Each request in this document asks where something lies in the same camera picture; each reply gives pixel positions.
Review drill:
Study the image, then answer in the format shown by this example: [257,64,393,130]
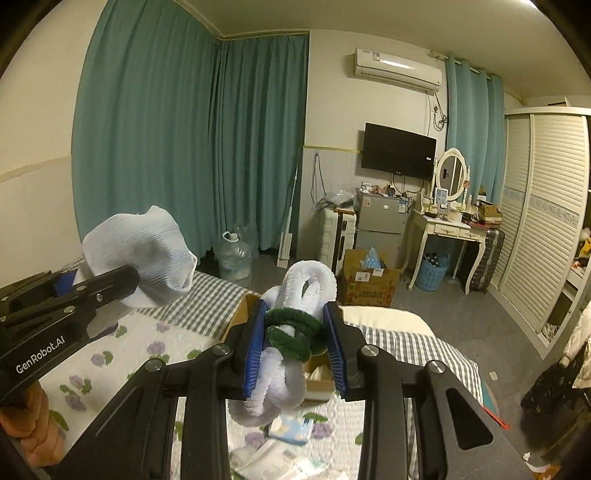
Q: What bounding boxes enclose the small teal window curtain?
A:
[446,56,506,203]

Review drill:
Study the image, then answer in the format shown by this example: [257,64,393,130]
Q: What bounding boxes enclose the blue laundry basket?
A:
[416,253,450,292]

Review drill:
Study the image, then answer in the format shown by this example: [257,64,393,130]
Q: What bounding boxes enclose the dark checkered suitcase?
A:
[470,229,505,292]

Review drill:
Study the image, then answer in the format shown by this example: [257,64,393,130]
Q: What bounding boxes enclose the white plastic package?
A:
[229,440,349,480]

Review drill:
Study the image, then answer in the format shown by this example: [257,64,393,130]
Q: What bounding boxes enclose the white dressing table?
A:
[404,209,487,295]

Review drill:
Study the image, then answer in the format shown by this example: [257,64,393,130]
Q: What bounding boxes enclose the open cardboard box on bed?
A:
[220,292,336,402]

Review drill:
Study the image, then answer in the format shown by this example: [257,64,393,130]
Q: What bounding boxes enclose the white suitcase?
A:
[318,208,356,276]

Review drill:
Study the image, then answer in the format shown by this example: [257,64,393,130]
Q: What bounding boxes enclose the grey small refrigerator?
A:
[355,189,410,268]

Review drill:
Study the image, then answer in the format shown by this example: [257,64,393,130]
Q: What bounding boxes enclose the clear water jug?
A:
[215,231,252,287]

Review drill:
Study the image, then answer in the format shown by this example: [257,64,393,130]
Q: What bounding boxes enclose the white wall air conditioner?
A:
[353,48,443,94]

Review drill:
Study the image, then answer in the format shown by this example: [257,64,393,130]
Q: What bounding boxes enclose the light grey knitted sock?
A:
[74,205,198,309]

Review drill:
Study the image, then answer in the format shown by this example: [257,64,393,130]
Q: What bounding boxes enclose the large teal curtain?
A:
[72,1,308,256]

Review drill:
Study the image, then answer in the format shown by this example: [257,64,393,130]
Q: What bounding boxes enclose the grey checkered bed sheet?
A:
[133,269,486,480]

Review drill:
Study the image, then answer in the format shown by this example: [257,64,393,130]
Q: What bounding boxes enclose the white louvered wardrobe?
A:
[489,106,590,358]

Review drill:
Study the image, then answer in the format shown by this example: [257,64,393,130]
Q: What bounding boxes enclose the floral white quilted blanket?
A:
[40,313,363,479]

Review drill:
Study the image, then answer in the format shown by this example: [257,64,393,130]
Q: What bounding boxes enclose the black wall television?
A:
[361,123,437,181]

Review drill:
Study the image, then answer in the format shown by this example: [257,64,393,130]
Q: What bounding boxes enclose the white jacket on chair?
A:
[559,320,590,390]

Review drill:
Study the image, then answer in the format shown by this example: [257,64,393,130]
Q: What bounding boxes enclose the person's left hand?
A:
[1,382,64,467]

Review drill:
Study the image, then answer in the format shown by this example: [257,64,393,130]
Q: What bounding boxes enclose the blue tissue pack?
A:
[267,414,315,446]

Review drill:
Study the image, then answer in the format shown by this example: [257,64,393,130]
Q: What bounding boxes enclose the cardboard box on floor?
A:
[338,249,401,307]

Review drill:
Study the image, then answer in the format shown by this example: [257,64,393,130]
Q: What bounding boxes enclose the white oval vanity mirror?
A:
[434,148,469,201]

